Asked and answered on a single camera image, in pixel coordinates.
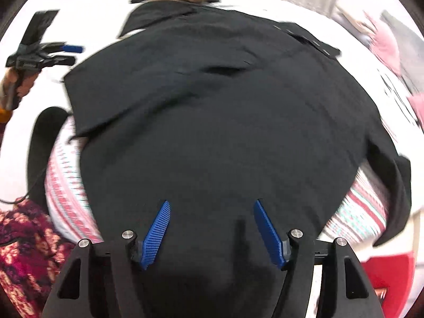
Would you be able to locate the light pink pillow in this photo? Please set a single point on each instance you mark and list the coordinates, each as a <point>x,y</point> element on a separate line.
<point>347,20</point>

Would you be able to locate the grey padded headboard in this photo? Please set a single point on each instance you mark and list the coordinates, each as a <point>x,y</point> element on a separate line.
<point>405,36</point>

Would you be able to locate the person's floral maroon clothing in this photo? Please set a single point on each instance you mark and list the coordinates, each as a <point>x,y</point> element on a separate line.
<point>26,255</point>

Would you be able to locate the red cloth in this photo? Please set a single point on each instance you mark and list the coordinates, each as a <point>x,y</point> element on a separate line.
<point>387,271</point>

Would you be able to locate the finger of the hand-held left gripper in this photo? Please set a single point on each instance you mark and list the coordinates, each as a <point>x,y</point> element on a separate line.
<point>71,48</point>
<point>61,61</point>

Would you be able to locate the patterned pink green blanket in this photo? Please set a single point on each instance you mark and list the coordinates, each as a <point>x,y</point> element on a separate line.
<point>66,188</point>

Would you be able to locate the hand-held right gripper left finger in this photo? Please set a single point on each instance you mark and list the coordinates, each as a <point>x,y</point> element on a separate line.
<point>155,235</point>

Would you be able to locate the large black coat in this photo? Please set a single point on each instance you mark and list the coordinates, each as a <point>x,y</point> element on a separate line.
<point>215,122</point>

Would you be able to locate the person's left hand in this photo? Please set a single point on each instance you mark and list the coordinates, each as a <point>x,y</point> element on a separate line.
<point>25,84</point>

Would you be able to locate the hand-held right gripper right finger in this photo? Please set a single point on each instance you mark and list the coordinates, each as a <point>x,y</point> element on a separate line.
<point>270,235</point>

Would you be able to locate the person's left forearm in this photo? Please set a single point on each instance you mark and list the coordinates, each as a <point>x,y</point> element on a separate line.
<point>4,116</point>

